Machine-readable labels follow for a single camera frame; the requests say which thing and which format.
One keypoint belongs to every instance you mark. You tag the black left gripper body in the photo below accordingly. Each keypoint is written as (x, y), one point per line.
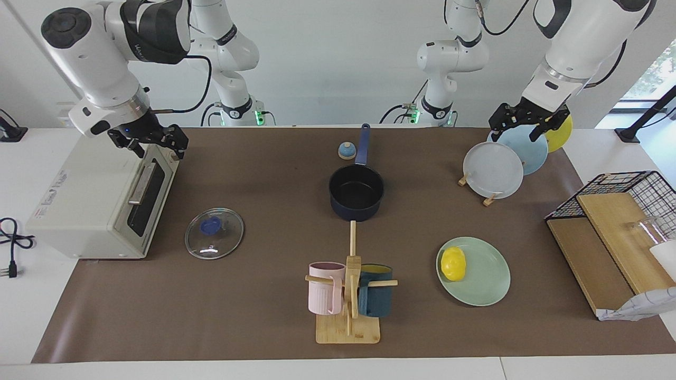
(533, 113)

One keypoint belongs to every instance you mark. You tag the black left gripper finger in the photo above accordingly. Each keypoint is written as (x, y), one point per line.
(541, 132)
(501, 121)

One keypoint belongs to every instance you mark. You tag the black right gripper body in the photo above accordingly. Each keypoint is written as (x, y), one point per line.
(143, 129)

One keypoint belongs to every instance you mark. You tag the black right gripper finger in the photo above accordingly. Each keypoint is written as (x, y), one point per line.
(178, 137)
(125, 139)

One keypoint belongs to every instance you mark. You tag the glass lid with blue knob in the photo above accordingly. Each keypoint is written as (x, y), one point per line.
(214, 226)

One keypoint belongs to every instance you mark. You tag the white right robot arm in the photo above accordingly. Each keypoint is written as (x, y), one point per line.
(90, 53)

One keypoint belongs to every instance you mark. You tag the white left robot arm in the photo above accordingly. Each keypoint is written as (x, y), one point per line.
(581, 42)

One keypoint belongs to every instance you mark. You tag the yellow plate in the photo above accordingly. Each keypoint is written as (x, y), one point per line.
(562, 134)

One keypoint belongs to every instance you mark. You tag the light blue plate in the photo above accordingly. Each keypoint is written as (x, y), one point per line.
(531, 153)

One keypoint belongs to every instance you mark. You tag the grey plate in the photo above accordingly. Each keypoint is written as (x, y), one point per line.
(494, 171)

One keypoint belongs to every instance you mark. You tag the wooden plate rack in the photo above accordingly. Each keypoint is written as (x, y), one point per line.
(489, 200)

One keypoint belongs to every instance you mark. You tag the green plate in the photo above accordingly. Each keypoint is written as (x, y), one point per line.
(486, 279)

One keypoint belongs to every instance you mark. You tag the beige toaster oven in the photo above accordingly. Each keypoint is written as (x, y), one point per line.
(79, 211)

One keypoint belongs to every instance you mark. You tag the black angled stand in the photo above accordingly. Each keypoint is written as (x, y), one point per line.
(628, 134)

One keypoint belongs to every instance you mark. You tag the black desk clamp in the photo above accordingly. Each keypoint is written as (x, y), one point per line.
(13, 134)

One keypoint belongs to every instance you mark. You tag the window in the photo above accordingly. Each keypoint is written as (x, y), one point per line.
(657, 74)

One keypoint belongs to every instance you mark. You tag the wooden two-tier shelf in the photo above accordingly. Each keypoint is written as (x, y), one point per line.
(597, 264)

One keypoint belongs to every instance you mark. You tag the clear glass cup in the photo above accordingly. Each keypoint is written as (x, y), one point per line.
(647, 229)

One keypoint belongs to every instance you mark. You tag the dark blue saucepan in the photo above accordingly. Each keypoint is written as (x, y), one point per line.
(356, 208)

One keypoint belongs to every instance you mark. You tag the white cup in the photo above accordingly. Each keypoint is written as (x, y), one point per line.
(666, 258)

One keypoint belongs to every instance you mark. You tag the brown table mat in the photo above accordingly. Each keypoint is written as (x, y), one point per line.
(253, 306)

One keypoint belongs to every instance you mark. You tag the white grid-pattern paper bag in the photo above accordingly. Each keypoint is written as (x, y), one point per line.
(639, 306)

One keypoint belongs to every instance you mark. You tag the pink mug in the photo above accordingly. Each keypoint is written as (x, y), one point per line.
(323, 295)

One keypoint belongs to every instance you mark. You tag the dark teal mug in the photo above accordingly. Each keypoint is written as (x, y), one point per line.
(376, 301)

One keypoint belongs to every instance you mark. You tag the wooden mug rack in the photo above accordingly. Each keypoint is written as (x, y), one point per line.
(348, 330)

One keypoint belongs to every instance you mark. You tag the white wall socket strip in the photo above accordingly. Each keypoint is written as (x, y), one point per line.
(66, 113)

